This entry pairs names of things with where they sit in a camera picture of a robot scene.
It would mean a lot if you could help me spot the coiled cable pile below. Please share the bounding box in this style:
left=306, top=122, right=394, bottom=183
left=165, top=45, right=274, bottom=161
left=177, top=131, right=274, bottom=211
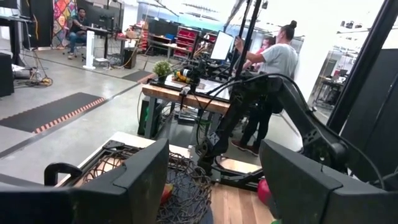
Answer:
left=14, top=67, right=53, bottom=88

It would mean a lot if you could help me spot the low black cabinet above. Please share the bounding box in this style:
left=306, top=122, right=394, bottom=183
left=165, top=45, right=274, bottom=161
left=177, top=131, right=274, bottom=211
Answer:
left=0, top=52, right=15, bottom=98

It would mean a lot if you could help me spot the black clamp handle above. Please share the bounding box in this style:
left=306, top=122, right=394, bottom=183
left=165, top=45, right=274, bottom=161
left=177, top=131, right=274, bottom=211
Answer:
left=44, top=162, right=83, bottom=187

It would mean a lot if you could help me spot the plain black floor mat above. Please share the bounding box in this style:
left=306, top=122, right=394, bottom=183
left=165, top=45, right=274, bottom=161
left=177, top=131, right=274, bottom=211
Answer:
left=121, top=70, right=155, bottom=83

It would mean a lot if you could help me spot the tall black cabinet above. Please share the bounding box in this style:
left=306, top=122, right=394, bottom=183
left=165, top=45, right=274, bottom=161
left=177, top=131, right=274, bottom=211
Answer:
left=20, top=0, right=53, bottom=49

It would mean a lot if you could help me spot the black vertical pole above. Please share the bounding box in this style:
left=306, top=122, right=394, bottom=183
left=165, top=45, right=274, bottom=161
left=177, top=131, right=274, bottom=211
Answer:
left=234, top=0, right=262, bottom=78

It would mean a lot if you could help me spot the small potted plant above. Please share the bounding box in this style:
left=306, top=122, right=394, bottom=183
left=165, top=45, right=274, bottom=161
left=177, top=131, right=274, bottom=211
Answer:
left=152, top=60, right=173, bottom=84

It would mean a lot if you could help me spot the black desk with monitors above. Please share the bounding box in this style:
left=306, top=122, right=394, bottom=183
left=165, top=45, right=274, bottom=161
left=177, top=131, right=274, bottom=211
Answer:
left=83, top=6, right=125, bottom=60

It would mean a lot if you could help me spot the red bin shelf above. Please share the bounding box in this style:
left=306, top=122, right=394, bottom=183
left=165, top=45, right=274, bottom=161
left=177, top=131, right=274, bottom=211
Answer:
left=173, top=26, right=201, bottom=58

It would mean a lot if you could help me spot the white monitor screen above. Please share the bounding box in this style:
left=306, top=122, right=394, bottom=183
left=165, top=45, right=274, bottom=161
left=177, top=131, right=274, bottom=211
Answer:
left=210, top=30, right=234, bottom=62

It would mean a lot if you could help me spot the black trash bin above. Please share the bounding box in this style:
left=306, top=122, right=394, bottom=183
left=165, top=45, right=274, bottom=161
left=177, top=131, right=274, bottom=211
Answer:
left=123, top=46, right=137, bottom=70

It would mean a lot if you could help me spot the black striped-edge floor mat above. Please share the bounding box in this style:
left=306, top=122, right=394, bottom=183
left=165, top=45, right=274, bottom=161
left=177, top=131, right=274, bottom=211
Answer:
left=0, top=92, right=106, bottom=134

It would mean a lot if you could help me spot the white tower fan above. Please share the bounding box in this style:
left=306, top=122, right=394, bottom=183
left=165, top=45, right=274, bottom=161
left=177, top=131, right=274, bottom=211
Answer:
left=82, top=30, right=96, bottom=70

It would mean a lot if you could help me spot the person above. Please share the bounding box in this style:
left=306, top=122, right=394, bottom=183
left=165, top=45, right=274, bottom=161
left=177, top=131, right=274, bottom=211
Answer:
left=242, top=35, right=277, bottom=72
left=231, top=20, right=299, bottom=156
left=67, top=7, right=90, bottom=60

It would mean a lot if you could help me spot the black flat panel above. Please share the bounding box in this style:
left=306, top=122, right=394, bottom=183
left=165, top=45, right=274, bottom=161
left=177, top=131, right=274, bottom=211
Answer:
left=340, top=48, right=398, bottom=187

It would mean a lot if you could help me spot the cluttered office desk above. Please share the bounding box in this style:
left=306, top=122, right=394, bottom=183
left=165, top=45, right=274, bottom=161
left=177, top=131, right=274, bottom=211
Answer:
left=312, top=74, right=346, bottom=110

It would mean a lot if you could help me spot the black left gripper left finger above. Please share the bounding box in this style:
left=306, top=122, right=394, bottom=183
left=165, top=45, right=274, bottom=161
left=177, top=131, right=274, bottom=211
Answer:
left=0, top=138, right=170, bottom=224

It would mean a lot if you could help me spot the colourful wall hanging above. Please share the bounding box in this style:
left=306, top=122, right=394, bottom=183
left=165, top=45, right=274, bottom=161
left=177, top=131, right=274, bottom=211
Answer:
left=51, top=0, right=78, bottom=49

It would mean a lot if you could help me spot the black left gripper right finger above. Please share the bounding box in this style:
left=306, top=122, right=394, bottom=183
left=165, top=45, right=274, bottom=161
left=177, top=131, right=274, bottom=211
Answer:
left=259, top=139, right=398, bottom=224

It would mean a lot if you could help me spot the black wire basket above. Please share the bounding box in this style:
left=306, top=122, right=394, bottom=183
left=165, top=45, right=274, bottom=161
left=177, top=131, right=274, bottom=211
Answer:
left=73, top=144, right=213, bottom=224

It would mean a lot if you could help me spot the wooden workbench table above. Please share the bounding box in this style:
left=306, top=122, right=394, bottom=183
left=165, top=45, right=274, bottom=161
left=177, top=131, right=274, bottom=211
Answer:
left=141, top=74, right=233, bottom=139

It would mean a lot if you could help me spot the pink red round fruit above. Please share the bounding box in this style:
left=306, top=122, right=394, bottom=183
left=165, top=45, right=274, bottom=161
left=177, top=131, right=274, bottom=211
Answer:
left=257, top=179, right=274, bottom=206

